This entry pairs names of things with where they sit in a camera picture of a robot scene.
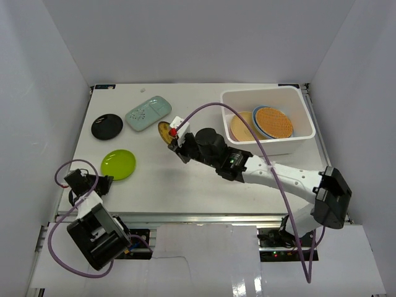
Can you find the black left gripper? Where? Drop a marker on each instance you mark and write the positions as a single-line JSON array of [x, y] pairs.
[[101, 183]]

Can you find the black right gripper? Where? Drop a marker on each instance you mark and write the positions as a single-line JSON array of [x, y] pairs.
[[180, 150]]

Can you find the lime green round plate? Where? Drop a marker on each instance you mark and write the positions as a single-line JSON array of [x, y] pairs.
[[119, 164]]

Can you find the tan round plate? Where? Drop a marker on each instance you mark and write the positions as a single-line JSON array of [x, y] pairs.
[[241, 132]]

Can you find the yellow black patterned plate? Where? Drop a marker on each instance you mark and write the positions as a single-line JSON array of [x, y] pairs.
[[166, 132]]

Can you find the blue round plate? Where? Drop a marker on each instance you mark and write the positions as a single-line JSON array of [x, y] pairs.
[[254, 112]]

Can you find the woven wicker round plate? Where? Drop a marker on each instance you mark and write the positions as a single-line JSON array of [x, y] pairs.
[[274, 123]]

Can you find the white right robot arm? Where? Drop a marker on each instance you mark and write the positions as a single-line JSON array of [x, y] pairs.
[[326, 192]]

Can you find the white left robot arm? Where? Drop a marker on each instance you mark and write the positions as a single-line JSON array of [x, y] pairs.
[[100, 236]]

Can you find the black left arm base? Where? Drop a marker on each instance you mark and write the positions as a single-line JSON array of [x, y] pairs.
[[140, 239]]

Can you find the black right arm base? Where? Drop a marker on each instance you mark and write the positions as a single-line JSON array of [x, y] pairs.
[[277, 247]]

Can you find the white plastic bin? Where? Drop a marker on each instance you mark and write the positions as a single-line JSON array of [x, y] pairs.
[[288, 99]]

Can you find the black round plate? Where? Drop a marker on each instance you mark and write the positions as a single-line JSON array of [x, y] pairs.
[[107, 127]]

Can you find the pale green rectangular dish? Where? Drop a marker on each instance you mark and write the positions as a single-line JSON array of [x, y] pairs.
[[148, 113]]

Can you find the blue label sticker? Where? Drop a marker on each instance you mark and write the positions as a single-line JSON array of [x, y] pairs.
[[104, 86]]

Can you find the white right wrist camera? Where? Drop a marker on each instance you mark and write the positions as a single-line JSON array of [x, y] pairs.
[[179, 127]]

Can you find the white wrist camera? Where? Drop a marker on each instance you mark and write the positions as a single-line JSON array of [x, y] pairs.
[[64, 185], [179, 127]]

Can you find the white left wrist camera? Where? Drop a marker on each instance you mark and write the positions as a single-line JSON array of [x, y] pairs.
[[64, 185]]

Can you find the aluminium table frame rail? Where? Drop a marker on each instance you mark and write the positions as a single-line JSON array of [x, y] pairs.
[[266, 219]]

